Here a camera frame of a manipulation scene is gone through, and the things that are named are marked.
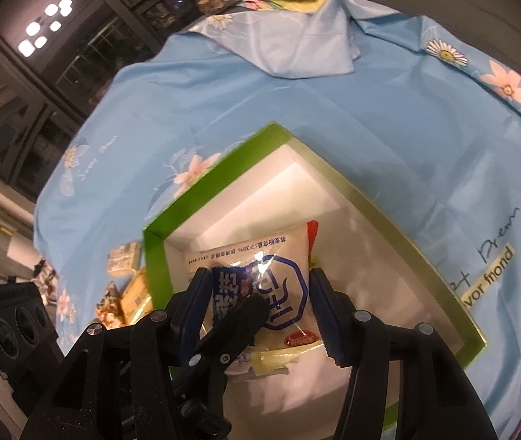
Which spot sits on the flat clear biscuit packet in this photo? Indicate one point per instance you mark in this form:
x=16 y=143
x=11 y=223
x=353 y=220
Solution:
x=123 y=259

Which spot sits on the long yellow snack packet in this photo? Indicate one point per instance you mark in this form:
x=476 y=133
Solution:
x=136 y=298

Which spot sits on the cream packet with blue label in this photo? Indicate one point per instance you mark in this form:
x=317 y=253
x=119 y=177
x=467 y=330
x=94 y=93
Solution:
x=283 y=284

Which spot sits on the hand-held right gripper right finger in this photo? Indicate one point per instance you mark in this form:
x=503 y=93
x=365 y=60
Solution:
x=329 y=321

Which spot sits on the blue floral bedsheet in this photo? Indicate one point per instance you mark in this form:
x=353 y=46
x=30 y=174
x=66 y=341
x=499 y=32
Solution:
x=288 y=101

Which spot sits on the orange seed snack packet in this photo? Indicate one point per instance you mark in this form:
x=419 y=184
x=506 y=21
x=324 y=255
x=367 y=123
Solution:
x=109 y=307

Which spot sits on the white paper roll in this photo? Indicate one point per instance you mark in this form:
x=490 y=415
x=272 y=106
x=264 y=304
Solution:
x=19 y=254

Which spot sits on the yellow green cloth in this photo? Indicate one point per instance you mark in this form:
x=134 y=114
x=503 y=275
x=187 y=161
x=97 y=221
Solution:
x=304 y=2

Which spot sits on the green cardboard box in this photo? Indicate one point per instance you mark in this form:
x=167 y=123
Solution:
x=156 y=261

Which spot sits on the black device with round vents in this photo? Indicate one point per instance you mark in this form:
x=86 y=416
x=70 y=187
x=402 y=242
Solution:
x=13 y=330

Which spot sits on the black white ruffled cloth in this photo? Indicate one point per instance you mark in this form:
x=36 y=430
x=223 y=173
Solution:
x=47 y=279

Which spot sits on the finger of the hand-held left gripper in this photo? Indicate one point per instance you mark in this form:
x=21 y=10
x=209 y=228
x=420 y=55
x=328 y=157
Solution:
x=237 y=330

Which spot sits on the red snack packet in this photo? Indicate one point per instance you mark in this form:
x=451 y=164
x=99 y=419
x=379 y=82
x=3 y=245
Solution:
x=312 y=238

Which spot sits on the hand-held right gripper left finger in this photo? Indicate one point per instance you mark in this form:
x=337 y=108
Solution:
x=194 y=311

